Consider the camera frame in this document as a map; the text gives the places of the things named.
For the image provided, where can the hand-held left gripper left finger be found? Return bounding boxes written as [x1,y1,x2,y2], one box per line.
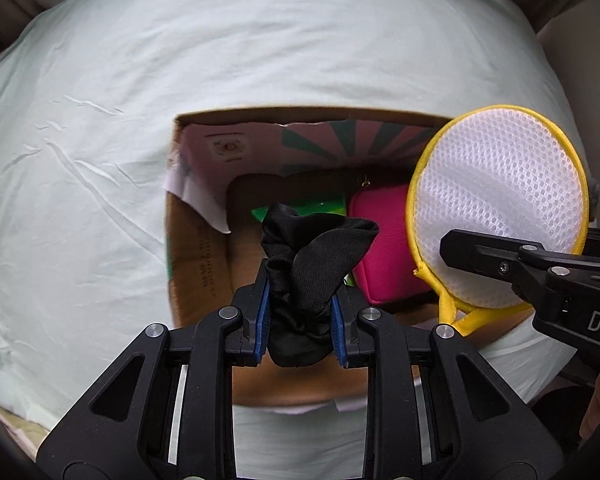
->
[36,260,272,480]

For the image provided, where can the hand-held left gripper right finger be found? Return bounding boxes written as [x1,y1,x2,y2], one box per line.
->
[329,280,565,480]

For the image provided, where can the black sock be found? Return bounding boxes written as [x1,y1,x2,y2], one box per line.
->
[259,203,380,367]

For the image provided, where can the yellow rimmed white mesh bag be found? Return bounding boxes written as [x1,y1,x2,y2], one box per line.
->
[404,104,592,337]

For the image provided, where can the cardboard box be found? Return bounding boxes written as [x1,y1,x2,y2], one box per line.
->
[162,109,537,414]

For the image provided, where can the pink zip pouch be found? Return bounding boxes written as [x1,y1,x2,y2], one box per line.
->
[346,184,442,307]

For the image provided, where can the green snack packet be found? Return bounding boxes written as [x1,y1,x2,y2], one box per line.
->
[251,196,349,223]

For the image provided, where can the pale yellow bedding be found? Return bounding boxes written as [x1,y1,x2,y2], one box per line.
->
[0,402,58,463]

